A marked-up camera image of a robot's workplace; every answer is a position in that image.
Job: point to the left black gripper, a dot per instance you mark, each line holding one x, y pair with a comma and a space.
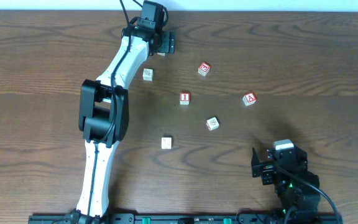
166, 42

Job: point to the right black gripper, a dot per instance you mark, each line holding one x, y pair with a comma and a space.
260, 170

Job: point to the red letter I block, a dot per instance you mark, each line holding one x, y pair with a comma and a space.
184, 98

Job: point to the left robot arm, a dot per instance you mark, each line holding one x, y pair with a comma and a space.
104, 110

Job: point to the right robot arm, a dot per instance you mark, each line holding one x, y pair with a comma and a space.
294, 184

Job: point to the plain wooden block upper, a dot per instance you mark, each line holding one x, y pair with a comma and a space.
148, 74

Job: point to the red letter E block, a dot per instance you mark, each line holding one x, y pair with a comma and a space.
204, 68

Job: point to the wooden block with M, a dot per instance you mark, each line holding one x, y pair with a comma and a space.
212, 123

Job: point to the red letter A block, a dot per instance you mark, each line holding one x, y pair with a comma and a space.
249, 98

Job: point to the wooden block blue H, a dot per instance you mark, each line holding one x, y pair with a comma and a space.
166, 143

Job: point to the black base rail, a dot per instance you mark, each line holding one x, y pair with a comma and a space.
130, 218

